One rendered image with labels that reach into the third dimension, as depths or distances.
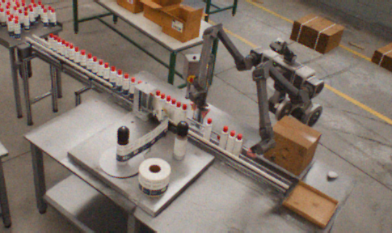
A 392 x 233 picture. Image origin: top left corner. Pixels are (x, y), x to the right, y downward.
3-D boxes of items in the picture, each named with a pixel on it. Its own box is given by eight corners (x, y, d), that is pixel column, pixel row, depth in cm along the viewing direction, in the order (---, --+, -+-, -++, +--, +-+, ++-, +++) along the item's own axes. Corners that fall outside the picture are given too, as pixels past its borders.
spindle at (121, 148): (112, 160, 299) (113, 128, 284) (122, 154, 306) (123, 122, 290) (122, 167, 295) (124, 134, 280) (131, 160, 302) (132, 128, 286)
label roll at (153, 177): (141, 171, 296) (143, 155, 288) (170, 176, 295) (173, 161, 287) (134, 192, 279) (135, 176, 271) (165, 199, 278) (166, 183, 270)
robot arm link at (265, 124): (269, 67, 274) (257, 70, 282) (263, 67, 270) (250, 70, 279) (276, 137, 267) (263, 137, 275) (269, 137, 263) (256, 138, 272)
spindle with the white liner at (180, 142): (170, 155, 312) (174, 123, 296) (178, 150, 319) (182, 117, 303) (179, 162, 308) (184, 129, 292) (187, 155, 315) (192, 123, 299)
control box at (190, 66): (182, 76, 327) (184, 54, 317) (203, 74, 333) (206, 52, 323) (186, 83, 319) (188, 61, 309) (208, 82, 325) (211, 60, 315)
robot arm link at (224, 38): (220, 17, 306) (211, 20, 314) (210, 29, 299) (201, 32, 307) (254, 65, 322) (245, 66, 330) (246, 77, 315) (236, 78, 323)
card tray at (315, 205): (282, 204, 293) (283, 200, 291) (298, 183, 312) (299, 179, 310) (323, 229, 280) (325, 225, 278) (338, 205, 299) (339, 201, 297)
